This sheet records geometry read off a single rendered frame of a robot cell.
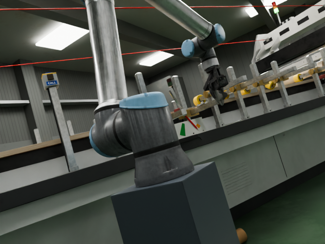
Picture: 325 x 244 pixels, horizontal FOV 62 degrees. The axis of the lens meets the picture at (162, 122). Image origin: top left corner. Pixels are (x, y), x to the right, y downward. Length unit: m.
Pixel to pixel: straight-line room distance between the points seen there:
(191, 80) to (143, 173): 9.34
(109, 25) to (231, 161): 1.49
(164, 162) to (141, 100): 0.19
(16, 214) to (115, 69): 0.83
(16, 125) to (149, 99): 5.77
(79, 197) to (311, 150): 2.19
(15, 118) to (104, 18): 5.54
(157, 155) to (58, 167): 0.98
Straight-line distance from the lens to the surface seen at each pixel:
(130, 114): 0.82
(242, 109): 2.08
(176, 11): 1.26
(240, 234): 1.80
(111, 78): 1.01
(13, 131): 6.41
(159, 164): 0.78
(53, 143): 1.65
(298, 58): 3.97
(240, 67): 9.54
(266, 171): 2.46
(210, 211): 0.82
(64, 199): 1.49
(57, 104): 1.52
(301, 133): 2.88
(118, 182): 1.54
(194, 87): 10.02
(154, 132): 0.79
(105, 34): 1.08
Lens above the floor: 0.70
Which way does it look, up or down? 4 degrees up
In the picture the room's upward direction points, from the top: 17 degrees counter-clockwise
